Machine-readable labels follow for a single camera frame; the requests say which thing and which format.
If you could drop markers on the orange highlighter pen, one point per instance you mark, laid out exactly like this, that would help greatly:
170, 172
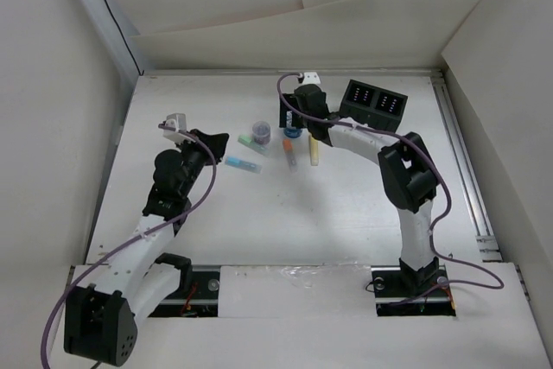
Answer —
290, 154

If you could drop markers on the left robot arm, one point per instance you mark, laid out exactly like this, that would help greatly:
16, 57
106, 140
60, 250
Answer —
102, 319

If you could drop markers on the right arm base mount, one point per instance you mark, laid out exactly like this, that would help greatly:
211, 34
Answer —
393, 297

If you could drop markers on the aluminium rail right side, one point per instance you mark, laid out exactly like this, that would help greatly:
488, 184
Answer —
476, 209

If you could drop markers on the yellow highlighter pen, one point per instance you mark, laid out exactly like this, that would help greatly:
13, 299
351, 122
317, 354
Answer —
313, 151

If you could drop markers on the green highlighter pen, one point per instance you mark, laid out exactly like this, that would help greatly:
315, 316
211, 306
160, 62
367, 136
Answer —
250, 143

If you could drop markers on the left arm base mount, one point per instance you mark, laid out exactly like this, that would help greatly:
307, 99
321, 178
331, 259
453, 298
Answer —
200, 301

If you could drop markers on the clear jar of paper clips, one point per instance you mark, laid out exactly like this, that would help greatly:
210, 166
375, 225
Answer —
261, 133

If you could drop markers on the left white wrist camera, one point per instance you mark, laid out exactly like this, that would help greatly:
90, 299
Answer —
173, 126

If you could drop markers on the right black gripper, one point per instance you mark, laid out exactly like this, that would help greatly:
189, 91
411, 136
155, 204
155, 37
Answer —
295, 122

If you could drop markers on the blue lidded round jar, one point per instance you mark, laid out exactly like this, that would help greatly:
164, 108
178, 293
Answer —
292, 132

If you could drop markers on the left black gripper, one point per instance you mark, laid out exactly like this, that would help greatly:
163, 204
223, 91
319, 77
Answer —
215, 143

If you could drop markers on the black two-compartment organizer box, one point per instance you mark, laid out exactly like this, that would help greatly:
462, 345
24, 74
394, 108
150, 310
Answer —
376, 107

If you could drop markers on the blue highlighter pen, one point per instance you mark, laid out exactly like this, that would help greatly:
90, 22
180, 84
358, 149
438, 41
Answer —
238, 163

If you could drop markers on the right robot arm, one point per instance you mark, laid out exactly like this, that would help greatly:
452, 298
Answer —
408, 175

